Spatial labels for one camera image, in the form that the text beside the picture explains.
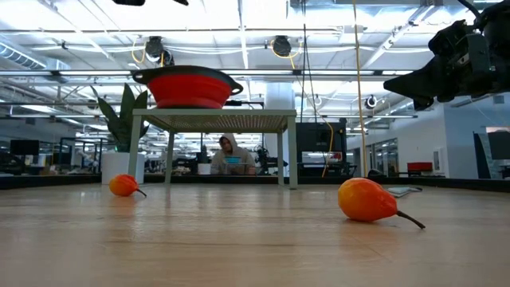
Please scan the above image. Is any person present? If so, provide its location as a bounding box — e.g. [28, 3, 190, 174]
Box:
[210, 133, 257, 175]

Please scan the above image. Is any orange toy pear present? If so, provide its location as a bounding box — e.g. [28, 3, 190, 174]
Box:
[108, 173, 147, 198]
[337, 177, 426, 230]

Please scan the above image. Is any black aluminium rig frame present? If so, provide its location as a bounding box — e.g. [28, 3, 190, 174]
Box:
[0, 173, 510, 193]

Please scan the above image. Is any red storage bin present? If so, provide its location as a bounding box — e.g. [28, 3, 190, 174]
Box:
[406, 161, 434, 173]

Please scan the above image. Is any snake plant in white pot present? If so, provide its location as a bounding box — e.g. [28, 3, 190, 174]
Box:
[90, 82, 151, 185]

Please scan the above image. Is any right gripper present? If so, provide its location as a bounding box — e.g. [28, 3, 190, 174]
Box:
[382, 3, 510, 112]

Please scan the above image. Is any orange hanging cable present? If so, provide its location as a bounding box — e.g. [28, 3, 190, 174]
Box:
[352, 0, 367, 177]

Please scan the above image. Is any red collapsible bowl grey rim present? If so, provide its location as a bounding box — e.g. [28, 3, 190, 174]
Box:
[131, 65, 245, 110]

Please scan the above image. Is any black equipment cabinet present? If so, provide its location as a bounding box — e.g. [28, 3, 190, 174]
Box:
[295, 121, 347, 176]

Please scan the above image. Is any small black flat screen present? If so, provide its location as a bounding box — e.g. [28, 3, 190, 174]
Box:
[10, 139, 40, 155]

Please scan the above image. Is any dark computer monitor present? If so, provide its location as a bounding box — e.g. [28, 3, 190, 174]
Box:
[473, 126, 510, 180]

